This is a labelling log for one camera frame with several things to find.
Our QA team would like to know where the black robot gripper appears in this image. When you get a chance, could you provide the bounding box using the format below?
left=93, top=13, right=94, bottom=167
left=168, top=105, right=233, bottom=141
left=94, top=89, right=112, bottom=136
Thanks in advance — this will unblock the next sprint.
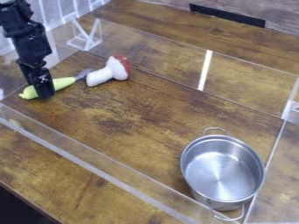
left=0, top=0, right=54, bottom=99

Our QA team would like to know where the red and white toy mushroom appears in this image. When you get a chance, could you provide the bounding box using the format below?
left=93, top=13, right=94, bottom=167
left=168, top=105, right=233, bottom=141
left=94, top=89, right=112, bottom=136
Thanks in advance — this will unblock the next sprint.
left=86, top=54, right=132, bottom=87

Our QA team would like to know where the black strip on table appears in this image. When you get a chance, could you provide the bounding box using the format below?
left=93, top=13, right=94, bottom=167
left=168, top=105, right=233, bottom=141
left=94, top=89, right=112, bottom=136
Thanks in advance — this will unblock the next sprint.
left=189, top=3, right=267, bottom=28

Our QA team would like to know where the stainless steel pot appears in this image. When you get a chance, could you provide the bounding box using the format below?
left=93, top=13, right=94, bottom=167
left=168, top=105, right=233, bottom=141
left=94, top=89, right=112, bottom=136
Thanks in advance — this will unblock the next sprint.
left=180, top=127, right=265, bottom=221

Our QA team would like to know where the clear acrylic triangle bracket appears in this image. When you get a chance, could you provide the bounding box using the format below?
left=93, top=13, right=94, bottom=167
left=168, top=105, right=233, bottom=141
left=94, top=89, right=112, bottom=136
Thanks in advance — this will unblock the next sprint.
left=66, top=18, right=102, bottom=51

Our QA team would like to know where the clear acrylic barrier wall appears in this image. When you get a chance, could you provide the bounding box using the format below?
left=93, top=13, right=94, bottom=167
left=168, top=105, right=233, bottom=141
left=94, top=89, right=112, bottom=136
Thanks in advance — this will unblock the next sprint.
left=0, top=20, right=299, bottom=224

